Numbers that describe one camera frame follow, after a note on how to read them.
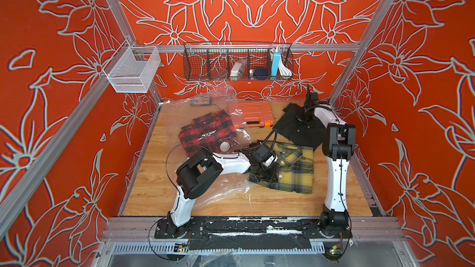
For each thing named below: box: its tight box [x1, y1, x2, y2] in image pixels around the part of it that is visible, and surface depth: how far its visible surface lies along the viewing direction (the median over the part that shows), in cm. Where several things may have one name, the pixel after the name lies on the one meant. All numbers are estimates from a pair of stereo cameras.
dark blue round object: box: [254, 66, 270, 81], surface depth 97 cm
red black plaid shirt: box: [178, 110, 240, 154], surface depth 102 cm
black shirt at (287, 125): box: [272, 103, 326, 151], surface depth 106 cm
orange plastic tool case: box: [228, 100, 275, 129], surface depth 107 cm
